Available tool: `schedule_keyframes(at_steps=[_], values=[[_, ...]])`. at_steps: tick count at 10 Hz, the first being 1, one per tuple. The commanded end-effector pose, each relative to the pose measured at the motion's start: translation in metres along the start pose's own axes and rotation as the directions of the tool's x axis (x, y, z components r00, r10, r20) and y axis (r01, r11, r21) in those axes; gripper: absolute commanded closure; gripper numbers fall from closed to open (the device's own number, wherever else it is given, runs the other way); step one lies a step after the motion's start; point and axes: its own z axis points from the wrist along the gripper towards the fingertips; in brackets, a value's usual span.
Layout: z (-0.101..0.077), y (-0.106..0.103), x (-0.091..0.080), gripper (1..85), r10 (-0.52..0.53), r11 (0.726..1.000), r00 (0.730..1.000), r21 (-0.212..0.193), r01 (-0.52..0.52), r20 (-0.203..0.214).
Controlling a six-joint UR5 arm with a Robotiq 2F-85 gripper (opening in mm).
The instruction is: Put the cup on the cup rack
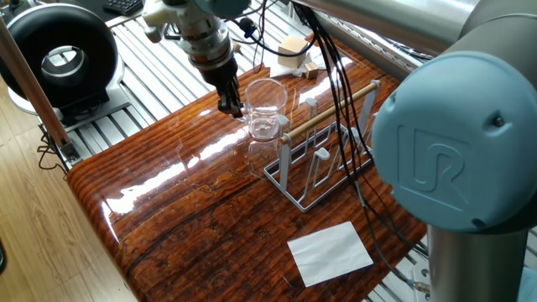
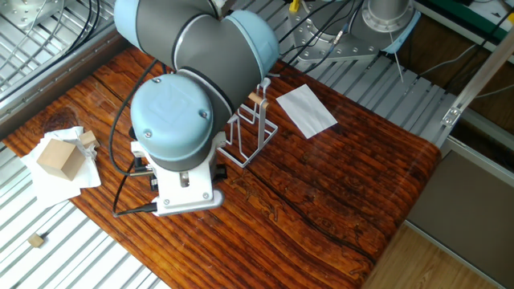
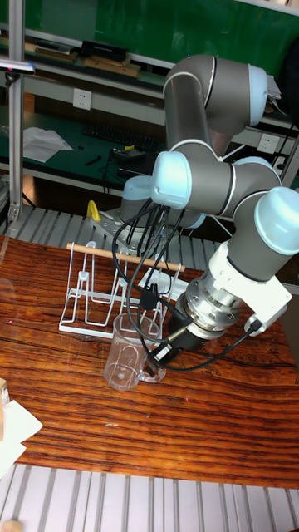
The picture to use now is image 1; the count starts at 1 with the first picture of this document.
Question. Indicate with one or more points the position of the white mug drying rack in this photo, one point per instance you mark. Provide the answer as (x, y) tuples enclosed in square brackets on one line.
[(285, 161)]

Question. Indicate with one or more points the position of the tiny wooden cube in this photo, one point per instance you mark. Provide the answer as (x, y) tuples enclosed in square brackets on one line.
[(238, 47)]

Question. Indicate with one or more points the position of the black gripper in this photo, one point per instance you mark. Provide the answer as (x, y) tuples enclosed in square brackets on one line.
[(220, 75)]

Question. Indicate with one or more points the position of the large wooden cube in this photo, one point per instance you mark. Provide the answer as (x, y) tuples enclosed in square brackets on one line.
[(291, 50)]

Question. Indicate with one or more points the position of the white paper sheet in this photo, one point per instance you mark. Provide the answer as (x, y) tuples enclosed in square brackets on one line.
[(329, 253)]

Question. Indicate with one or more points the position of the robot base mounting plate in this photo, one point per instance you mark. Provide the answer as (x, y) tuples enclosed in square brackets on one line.
[(419, 272)]

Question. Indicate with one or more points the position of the aluminium table frame rail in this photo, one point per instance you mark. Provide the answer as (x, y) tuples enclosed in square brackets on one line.
[(377, 54)]

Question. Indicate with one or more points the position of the brown frame post with bracket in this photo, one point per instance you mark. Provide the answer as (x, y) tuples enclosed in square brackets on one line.
[(33, 84)]

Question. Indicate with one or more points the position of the black keyboard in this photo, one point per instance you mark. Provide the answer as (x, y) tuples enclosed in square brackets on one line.
[(123, 6)]

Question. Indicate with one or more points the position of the crumpled white napkin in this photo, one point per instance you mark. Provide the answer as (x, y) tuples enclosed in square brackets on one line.
[(285, 72)]

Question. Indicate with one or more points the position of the small wooden cube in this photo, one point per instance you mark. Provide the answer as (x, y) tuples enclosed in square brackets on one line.
[(311, 70)]

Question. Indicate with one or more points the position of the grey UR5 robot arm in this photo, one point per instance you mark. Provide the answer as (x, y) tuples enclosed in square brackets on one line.
[(453, 138)]

